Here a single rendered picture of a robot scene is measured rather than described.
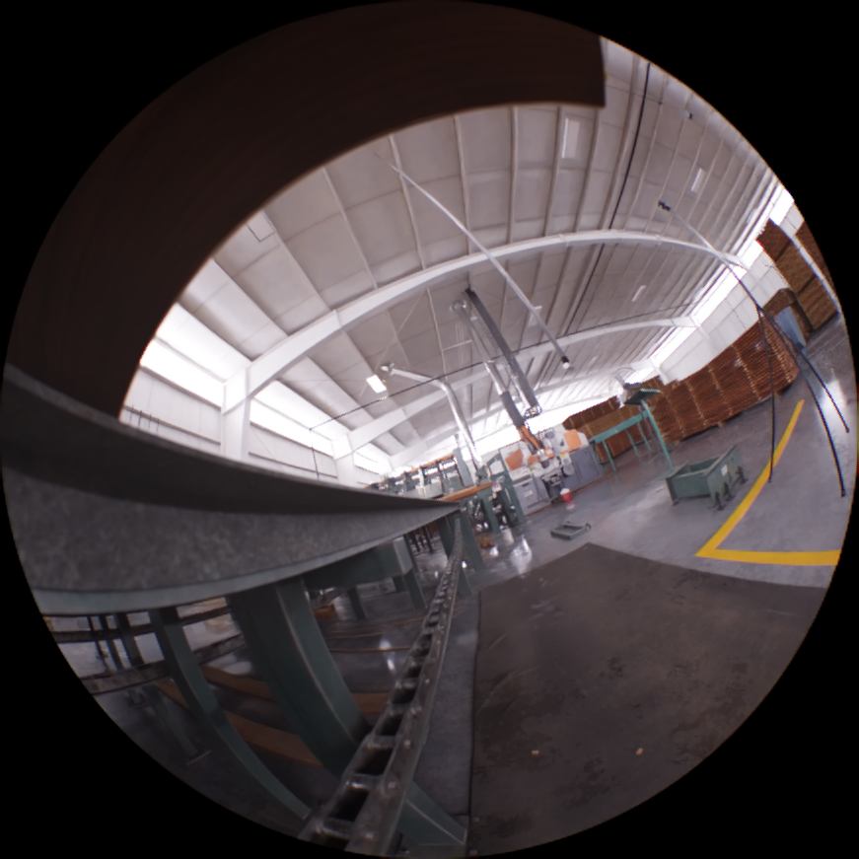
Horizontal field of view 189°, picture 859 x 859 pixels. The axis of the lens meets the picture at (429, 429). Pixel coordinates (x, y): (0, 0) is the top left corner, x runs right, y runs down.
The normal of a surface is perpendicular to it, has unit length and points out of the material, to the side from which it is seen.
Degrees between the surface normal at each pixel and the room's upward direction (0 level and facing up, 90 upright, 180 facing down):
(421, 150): 175
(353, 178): 179
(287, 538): 90
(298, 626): 90
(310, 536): 90
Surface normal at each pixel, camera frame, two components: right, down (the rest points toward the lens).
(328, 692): 0.94, -0.35
